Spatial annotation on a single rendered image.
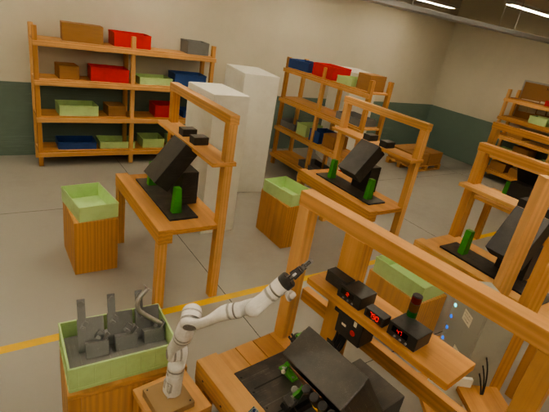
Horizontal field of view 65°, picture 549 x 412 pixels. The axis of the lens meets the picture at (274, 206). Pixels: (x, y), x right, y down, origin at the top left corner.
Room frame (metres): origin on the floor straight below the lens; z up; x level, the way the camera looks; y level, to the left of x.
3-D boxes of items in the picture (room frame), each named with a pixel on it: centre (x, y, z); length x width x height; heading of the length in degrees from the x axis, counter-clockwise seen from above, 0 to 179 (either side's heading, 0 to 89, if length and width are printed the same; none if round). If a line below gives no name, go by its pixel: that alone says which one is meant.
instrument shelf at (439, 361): (1.87, -0.65, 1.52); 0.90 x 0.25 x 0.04; 43
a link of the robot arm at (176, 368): (1.76, 0.37, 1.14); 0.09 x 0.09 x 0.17; 26
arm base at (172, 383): (1.76, 0.37, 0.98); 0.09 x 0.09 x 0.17; 45
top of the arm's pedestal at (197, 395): (1.76, 0.38, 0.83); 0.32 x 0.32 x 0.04; 43
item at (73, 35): (7.69, 2.89, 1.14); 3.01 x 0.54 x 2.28; 127
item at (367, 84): (8.21, -0.63, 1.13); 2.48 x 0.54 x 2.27; 37
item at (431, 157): (10.78, -3.28, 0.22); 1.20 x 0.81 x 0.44; 130
